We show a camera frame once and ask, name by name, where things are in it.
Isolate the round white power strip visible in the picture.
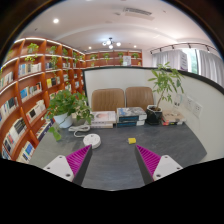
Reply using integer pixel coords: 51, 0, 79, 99
82, 133, 102, 150

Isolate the white wall socket plate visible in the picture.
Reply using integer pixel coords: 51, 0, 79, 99
185, 95, 194, 111
193, 100, 204, 118

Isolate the brown leather chair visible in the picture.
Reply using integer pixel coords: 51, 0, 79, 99
90, 87, 126, 113
125, 86, 155, 111

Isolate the patterned cover book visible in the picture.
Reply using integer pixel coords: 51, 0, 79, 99
116, 106, 148, 122

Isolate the ceiling air conditioner vent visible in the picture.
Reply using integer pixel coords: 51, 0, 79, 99
122, 7, 155, 21

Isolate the tall plant in dark pot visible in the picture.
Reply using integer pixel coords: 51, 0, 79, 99
145, 62, 185, 126

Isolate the leafy plant in white pot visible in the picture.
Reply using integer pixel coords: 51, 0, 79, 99
44, 89, 95, 141

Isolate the dark blue book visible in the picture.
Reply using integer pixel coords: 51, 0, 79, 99
117, 119, 146, 128

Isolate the red and white book stack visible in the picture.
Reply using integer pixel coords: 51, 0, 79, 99
161, 110, 187, 127

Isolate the white power cable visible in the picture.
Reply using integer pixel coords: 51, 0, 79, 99
68, 124, 92, 138

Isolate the grey curtain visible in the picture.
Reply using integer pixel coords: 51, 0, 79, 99
198, 49, 224, 88
152, 49, 183, 69

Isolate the black curtain track rail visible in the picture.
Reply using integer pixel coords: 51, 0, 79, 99
149, 42, 218, 56

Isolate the globe bulb chandelier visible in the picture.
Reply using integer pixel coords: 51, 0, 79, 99
102, 37, 122, 50

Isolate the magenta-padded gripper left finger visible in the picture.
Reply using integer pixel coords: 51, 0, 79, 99
43, 144, 94, 187

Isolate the orange wooden bookshelf unit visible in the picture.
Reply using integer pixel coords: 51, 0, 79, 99
0, 37, 144, 164

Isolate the white partition panel black-edged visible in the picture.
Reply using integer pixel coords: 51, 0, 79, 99
81, 65, 224, 164

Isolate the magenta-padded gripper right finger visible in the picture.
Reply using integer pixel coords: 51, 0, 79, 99
134, 144, 184, 186

